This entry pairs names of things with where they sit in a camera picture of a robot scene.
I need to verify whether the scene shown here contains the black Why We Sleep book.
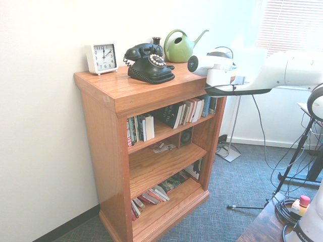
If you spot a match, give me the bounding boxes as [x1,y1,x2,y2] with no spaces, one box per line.
[150,103,184,130]

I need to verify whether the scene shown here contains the dark blue book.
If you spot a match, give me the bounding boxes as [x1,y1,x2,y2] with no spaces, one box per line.
[138,114,147,143]

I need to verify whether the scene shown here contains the white paperback book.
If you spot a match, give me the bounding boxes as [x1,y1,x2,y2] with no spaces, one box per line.
[176,102,188,126]

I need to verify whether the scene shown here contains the scattered paper cards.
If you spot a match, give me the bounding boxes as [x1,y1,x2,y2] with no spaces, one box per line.
[151,142,178,154]

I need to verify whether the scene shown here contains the cream paperback book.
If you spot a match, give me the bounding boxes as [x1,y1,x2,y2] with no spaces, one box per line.
[183,100,193,125]

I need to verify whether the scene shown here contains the small wooden speaker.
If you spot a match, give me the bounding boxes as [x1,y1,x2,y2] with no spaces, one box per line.
[179,126,194,149]

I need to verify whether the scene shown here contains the dark green spine book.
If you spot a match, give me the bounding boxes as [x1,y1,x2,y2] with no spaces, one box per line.
[129,116,137,145]

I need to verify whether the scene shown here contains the brown paperback book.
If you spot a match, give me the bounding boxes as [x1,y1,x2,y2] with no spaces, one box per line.
[188,98,199,124]

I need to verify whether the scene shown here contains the red white spine book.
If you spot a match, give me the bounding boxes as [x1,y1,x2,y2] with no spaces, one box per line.
[126,118,133,148]

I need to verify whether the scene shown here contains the large white cover book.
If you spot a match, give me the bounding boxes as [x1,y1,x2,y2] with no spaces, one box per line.
[193,97,206,123]

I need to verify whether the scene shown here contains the blue spine book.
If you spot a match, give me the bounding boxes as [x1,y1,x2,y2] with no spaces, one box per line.
[201,95,211,118]

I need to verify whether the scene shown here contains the black rotary telephone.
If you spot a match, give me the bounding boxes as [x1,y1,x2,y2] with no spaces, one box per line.
[123,42,176,85]

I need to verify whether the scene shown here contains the black white cover book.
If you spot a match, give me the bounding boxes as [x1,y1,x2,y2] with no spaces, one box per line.
[185,158,204,182]

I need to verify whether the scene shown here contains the dark green magazine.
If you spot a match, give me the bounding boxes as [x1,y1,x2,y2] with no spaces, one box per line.
[158,173,190,195]

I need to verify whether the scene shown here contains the wooden bookshelf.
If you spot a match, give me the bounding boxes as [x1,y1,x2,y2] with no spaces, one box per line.
[73,60,237,242]

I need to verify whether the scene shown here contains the white book red mark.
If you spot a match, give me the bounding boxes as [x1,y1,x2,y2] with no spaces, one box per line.
[153,185,171,201]

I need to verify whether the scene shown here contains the white metal stand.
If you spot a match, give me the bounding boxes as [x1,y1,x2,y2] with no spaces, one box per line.
[215,75,253,163]

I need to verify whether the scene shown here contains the green watering can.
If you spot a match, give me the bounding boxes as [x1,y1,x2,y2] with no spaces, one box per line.
[163,29,210,64]

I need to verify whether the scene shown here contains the white book grey spine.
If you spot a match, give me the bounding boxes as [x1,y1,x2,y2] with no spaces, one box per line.
[148,188,167,204]

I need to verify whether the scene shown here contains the small dark vase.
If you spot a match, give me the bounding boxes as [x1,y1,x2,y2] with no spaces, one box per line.
[151,36,163,52]

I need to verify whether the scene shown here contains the white square alarm clock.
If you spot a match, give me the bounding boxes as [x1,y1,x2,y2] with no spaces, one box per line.
[85,42,119,76]

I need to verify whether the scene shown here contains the black tripod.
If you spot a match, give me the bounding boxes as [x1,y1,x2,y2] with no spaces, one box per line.
[226,117,323,211]

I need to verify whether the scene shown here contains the window blinds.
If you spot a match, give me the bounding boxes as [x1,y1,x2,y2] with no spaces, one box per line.
[254,0,323,59]

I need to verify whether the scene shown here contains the yellow emergency stop button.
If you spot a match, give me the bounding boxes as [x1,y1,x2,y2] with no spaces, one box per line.
[291,195,311,218]

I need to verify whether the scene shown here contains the black camera cable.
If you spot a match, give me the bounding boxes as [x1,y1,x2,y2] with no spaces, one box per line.
[213,46,235,60]

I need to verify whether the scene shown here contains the grey hanging cable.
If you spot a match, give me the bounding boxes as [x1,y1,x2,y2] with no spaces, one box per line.
[250,94,316,189]

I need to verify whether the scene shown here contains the coiled black cable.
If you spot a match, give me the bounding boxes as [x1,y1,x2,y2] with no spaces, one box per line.
[274,196,305,225]

